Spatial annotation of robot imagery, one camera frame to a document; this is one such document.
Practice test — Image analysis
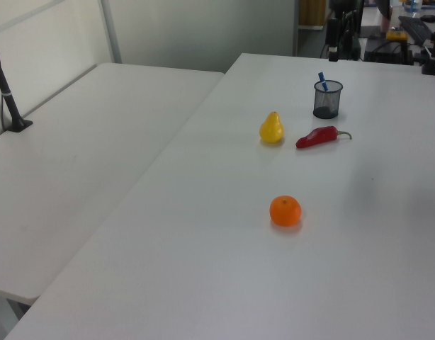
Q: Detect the black Franka gripper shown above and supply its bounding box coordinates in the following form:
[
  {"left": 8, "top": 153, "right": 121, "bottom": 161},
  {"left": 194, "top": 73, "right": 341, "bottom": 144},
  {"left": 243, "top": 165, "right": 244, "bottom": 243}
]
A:
[{"left": 327, "top": 0, "right": 363, "bottom": 63}]

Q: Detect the black mesh pen cup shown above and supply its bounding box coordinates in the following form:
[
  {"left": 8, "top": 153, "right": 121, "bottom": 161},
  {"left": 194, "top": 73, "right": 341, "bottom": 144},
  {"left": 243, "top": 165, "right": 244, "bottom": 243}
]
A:
[{"left": 312, "top": 79, "right": 344, "bottom": 120}]

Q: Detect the wooden cabinet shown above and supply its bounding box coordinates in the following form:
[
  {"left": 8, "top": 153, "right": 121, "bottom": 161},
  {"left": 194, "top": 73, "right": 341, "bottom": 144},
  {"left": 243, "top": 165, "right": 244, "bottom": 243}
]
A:
[{"left": 298, "top": 0, "right": 327, "bottom": 30}]

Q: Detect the black equipment box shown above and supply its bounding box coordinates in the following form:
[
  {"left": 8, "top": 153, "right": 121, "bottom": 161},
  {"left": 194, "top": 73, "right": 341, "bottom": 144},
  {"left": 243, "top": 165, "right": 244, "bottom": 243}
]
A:
[{"left": 363, "top": 35, "right": 415, "bottom": 65}]

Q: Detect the black computer keyboard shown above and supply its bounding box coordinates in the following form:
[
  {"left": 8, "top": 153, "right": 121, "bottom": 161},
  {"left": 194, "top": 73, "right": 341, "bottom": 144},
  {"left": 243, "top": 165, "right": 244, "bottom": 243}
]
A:
[{"left": 397, "top": 16, "right": 434, "bottom": 46}]

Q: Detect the black clamp stand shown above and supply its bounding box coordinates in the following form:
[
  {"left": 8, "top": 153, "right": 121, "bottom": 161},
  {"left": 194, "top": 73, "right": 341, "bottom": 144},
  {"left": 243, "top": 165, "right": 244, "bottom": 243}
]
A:
[{"left": 420, "top": 5, "right": 435, "bottom": 76}]

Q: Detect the red toy chili pepper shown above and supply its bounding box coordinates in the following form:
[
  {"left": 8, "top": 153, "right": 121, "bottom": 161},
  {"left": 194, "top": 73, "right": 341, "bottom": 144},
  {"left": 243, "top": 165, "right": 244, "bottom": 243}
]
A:
[{"left": 295, "top": 125, "right": 354, "bottom": 150}]

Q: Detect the yellow toy pear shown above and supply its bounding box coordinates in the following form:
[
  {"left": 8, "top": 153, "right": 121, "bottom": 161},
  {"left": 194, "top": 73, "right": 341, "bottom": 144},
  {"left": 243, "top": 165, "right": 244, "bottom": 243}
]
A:
[{"left": 259, "top": 110, "right": 286, "bottom": 145}]

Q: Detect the orange toy tangerine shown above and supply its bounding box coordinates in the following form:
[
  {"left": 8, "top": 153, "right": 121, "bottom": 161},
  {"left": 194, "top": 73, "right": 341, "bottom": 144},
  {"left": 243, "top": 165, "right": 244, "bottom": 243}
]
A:
[{"left": 269, "top": 195, "right": 303, "bottom": 228}]

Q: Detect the black camera stand pole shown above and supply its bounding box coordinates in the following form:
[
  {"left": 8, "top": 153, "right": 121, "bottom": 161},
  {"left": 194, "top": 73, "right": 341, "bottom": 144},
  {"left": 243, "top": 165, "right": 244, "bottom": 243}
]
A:
[{"left": 0, "top": 35, "right": 34, "bottom": 134}]

